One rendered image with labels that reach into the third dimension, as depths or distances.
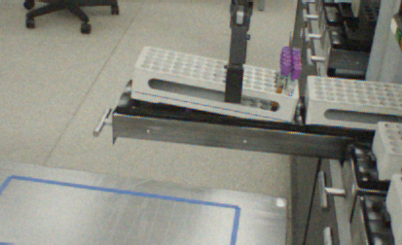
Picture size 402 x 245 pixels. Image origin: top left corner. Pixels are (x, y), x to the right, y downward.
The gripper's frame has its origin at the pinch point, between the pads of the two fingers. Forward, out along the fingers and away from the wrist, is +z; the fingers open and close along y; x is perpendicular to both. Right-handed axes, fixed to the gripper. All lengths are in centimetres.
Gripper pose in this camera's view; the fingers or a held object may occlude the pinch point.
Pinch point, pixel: (235, 78)
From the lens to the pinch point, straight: 109.3
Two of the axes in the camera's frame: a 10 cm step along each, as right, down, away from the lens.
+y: -1.2, 5.0, -8.6
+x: 9.9, 1.0, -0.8
